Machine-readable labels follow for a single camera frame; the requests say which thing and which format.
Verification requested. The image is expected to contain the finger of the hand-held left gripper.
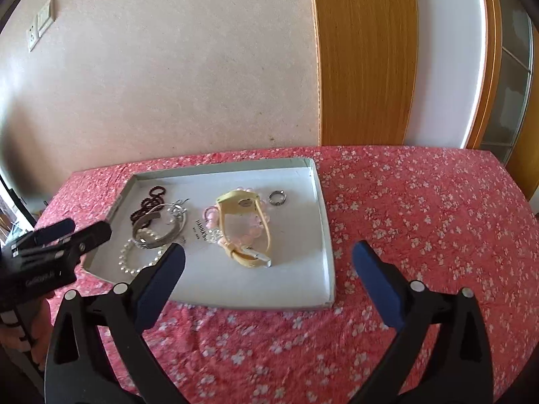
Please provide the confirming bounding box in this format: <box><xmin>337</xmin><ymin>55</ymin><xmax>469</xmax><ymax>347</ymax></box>
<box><xmin>6</xmin><ymin>218</ymin><xmax>76</xmax><ymax>249</ymax></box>
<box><xmin>51</xmin><ymin>221</ymin><xmax>114</xmax><ymax>264</ymax></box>

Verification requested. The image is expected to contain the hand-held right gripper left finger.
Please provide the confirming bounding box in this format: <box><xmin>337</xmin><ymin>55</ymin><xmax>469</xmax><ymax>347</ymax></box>
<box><xmin>44</xmin><ymin>244</ymin><xmax>187</xmax><ymax>404</ymax></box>

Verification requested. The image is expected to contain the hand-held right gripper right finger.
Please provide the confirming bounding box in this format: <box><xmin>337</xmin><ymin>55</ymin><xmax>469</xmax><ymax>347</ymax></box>
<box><xmin>351</xmin><ymin>241</ymin><xmax>493</xmax><ymax>404</ymax></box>

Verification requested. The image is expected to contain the white pearl bracelet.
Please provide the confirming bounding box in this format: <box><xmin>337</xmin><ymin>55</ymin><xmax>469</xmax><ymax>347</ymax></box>
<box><xmin>119</xmin><ymin>227</ymin><xmax>167</xmax><ymax>278</ymax></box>

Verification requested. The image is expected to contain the engraved silver cuff bracelet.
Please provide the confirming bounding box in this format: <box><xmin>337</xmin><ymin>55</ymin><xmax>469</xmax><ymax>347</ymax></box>
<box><xmin>132</xmin><ymin>206</ymin><xmax>186</xmax><ymax>250</ymax></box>

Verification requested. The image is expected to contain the thin silver bangle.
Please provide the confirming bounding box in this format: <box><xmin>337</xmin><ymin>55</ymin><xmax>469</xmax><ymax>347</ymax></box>
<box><xmin>141</xmin><ymin>203</ymin><xmax>189</xmax><ymax>248</ymax></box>

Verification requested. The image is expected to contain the pink bead bracelet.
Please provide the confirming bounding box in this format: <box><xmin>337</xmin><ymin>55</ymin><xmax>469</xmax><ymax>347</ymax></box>
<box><xmin>203</xmin><ymin>185</ymin><xmax>270</xmax><ymax>247</ymax></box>

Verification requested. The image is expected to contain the shallow white cardboard box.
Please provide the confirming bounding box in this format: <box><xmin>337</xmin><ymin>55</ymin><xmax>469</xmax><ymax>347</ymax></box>
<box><xmin>81</xmin><ymin>158</ymin><xmax>335</xmax><ymax>311</ymax></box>

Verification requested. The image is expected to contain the cream wrist watch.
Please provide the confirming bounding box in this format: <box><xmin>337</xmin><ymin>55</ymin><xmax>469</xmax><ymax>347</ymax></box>
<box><xmin>216</xmin><ymin>190</ymin><xmax>274</xmax><ymax>268</ymax></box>

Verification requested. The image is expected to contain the person's left hand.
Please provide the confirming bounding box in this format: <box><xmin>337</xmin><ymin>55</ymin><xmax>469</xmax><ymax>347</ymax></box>
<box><xmin>0</xmin><ymin>297</ymin><xmax>53</xmax><ymax>365</ymax></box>

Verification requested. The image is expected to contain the window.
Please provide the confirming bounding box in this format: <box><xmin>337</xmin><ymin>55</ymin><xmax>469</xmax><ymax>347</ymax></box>
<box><xmin>0</xmin><ymin>172</ymin><xmax>47</xmax><ymax>240</ymax></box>

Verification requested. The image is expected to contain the red floral tablecloth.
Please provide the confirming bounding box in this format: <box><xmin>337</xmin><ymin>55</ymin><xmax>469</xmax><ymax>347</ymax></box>
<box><xmin>36</xmin><ymin>145</ymin><xmax>539</xmax><ymax>404</ymax></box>

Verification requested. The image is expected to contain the wooden door panel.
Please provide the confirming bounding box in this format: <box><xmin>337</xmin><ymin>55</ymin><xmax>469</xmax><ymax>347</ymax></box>
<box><xmin>309</xmin><ymin>0</ymin><xmax>415</xmax><ymax>148</ymax></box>

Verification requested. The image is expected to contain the wooden framed glass door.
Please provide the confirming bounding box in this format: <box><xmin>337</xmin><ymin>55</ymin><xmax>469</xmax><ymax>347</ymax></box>
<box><xmin>465</xmin><ymin>0</ymin><xmax>536</xmax><ymax>166</ymax></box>

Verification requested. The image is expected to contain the dark red bead bracelet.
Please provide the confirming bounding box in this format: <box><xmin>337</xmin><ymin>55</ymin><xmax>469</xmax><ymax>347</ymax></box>
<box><xmin>130</xmin><ymin>188</ymin><xmax>169</xmax><ymax>226</ymax></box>

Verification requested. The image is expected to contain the white wall socket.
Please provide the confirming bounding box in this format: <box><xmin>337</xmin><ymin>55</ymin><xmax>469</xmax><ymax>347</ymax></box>
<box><xmin>26</xmin><ymin>25</ymin><xmax>42</xmax><ymax>53</ymax></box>

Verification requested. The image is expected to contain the white wall switch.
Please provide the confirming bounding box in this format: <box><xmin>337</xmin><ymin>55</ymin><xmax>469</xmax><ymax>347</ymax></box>
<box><xmin>36</xmin><ymin>0</ymin><xmax>56</xmax><ymax>34</ymax></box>

